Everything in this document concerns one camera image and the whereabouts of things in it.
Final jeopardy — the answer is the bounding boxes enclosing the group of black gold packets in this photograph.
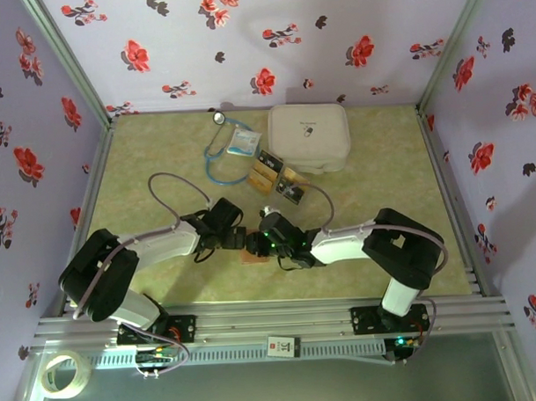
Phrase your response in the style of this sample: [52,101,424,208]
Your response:
[247,148,314,210]

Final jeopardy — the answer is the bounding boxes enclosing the black VIP membership card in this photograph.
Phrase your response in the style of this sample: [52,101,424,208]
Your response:
[260,149,286,171]
[275,179,307,208]

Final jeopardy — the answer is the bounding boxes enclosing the gold membership card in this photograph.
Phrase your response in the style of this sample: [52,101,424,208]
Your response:
[248,172,277,196]
[253,161,281,180]
[283,165,312,183]

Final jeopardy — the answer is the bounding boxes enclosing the white blue sealed packet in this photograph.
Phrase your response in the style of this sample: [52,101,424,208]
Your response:
[225,124,263,158]

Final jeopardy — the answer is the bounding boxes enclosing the blue stethoscope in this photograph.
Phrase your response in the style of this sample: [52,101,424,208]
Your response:
[202,106,263,186]

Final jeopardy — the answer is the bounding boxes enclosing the red white label tag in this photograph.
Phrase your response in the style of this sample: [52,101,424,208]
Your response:
[266,334,301,359]

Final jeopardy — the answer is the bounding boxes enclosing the white zipped medicine pouch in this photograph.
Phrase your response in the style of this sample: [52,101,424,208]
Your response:
[266,101,354,178]

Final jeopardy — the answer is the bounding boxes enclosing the small controller circuit board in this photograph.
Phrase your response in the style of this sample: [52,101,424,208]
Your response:
[385,335,422,364]
[134,346,180,368]

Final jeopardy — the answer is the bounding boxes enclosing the clear adhesive tape roll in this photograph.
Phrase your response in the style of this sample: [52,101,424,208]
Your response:
[38,348,92,401]

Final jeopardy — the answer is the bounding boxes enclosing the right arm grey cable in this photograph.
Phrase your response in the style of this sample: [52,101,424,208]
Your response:
[267,179,450,371]

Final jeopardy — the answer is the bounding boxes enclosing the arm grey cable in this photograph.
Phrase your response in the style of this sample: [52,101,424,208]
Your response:
[267,179,450,371]
[66,170,217,383]

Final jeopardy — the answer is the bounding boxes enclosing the aluminium frame cross rail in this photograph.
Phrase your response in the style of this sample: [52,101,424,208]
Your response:
[32,291,518,350]

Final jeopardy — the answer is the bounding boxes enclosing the left arm grey cable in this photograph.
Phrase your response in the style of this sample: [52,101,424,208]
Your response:
[66,170,217,383]

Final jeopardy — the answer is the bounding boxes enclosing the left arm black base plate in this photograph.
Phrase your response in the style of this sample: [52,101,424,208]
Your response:
[115,314,198,346]

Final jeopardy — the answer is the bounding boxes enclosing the grey slotted cable duct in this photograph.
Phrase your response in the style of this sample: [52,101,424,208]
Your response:
[85,339,387,369]

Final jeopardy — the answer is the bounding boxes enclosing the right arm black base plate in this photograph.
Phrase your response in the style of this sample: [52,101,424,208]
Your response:
[349,303,432,336]

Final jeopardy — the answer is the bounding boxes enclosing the aluminium table side rail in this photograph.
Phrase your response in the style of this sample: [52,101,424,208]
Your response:
[416,104,495,300]
[48,117,126,317]

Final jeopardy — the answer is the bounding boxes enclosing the aluminium frame corner post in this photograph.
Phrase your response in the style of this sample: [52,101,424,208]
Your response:
[412,0,500,117]
[18,0,120,135]

